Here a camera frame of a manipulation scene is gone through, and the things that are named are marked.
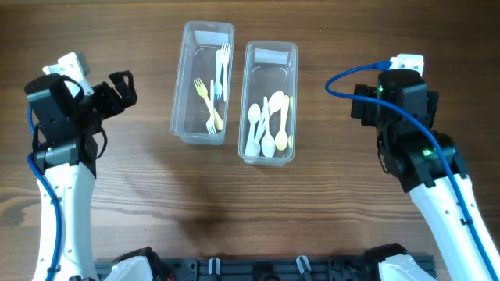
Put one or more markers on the thin white plastic fork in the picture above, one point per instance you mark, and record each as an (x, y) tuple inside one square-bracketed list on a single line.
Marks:
[(210, 124)]

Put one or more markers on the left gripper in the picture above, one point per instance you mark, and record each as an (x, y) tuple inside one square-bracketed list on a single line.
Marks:
[(116, 105)]

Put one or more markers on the thin-handled white spoon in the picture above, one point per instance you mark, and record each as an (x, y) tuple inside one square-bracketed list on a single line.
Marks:
[(255, 144)]

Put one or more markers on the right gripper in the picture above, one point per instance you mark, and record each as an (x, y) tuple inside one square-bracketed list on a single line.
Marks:
[(366, 111)]

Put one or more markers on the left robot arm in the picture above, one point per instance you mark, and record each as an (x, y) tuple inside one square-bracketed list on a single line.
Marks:
[(63, 158)]

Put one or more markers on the left clear plastic container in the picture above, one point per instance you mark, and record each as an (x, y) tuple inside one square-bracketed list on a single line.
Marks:
[(200, 42)]

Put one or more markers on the curved white plastic fork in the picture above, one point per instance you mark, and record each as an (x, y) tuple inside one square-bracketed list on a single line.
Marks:
[(225, 61)]

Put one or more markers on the white spoon pointing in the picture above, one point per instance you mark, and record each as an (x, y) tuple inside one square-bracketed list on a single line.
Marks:
[(268, 142)]

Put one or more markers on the wide-handled white plastic spoon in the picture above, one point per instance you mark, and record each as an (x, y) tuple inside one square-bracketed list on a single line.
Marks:
[(254, 114)]

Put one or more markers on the clear plastic container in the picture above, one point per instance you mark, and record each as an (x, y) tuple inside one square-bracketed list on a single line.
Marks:
[(270, 66), (200, 42)]

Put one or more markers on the cream yellow plastic fork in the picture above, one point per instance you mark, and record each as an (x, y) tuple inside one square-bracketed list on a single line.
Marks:
[(215, 121)]

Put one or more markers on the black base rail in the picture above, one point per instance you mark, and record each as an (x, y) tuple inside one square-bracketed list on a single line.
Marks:
[(335, 268)]

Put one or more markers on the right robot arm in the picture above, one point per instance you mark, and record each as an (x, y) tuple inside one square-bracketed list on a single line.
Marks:
[(430, 168)]

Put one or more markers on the right clear plastic container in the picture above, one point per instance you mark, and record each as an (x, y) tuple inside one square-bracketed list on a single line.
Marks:
[(270, 66)]

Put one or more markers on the cream yellow plastic spoon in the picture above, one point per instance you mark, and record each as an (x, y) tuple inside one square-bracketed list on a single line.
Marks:
[(281, 139)]

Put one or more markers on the wide-handled white plastic fork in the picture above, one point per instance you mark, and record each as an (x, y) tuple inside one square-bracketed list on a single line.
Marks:
[(218, 87)]

